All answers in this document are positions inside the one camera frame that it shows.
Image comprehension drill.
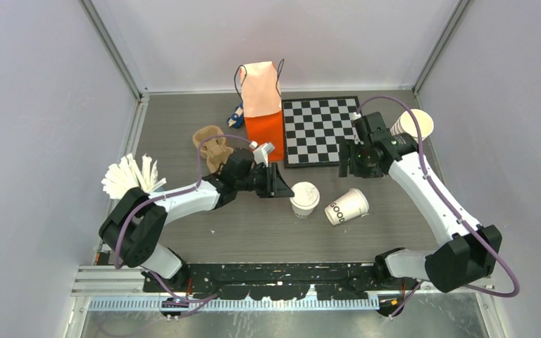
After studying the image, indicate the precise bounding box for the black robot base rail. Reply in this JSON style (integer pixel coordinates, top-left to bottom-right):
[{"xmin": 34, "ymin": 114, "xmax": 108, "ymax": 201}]
[{"xmin": 143, "ymin": 263, "xmax": 417, "ymax": 301}]

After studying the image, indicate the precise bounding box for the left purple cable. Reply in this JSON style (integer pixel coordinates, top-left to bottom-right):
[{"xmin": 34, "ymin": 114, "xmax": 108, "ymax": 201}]
[{"xmin": 113, "ymin": 134, "xmax": 260, "ymax": 319}]

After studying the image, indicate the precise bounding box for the stack of white paper cups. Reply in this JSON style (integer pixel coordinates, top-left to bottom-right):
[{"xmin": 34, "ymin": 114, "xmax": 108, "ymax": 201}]
[{"xmin": 390, "ymin": 109, "xmax": 435, "ymax": 141}]

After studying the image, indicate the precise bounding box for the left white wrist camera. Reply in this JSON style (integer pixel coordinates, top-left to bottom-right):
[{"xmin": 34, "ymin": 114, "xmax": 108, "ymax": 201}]
[{"xmin": 249, "ymin": 141, "xmax": 275, "ymax": 167}]

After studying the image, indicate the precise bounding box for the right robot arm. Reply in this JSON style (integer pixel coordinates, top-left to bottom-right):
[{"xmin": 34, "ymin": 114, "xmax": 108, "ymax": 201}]
[{"xmin": 339, "ymin": 112, "xmax": 502, "ymax": 292}]

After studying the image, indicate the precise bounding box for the white paper coffee cup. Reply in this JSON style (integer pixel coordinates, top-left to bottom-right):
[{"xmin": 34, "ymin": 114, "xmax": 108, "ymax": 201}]
[{"xmin": 335, "ymin": 188, "xmax": 369, "ymax": 223}]

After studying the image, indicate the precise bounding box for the orange paper bag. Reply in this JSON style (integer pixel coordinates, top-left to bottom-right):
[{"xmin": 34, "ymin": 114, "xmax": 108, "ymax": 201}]
[{"xmin": 236, "ymin": 61, "xmax": 285, "ymax": 162}]

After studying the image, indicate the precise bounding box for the blue white toy figure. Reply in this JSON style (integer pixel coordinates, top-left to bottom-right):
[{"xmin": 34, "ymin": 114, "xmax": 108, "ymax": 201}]
[{"xmin": 227, "ymin": 104, "xmax": 244, "ymax": 129}]

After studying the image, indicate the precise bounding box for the black white checkerboard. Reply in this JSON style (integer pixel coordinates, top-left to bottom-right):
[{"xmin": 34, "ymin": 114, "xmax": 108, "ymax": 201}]
[{"xmin": 282, "ymin": 96, "xmax": 359, "ymax": 168}]

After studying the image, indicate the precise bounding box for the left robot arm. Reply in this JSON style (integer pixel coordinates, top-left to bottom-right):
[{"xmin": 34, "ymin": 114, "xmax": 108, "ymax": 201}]
[{"xmin": 99, "ymin": 144, "xmax": 294, "ymax": 292}]

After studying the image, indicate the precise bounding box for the white plastic cup lid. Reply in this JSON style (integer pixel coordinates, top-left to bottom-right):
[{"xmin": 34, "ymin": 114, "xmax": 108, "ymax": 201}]
[{"xmin": 324, "ymin": 202, "xmax": 345, "ymax": 226}]

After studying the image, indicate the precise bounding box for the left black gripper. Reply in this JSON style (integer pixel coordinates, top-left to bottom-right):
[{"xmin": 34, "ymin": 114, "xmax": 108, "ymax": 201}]
[{"xmin": 236, "ymin": 163, "xmax": 294, "ymax": 199}]

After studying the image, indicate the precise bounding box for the brown pulp cup carrier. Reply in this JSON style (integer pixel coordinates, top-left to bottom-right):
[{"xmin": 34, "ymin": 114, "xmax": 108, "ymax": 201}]
[{"xmin": 192, "ymin": 125, "xmax": 234, "ymax": 173}]

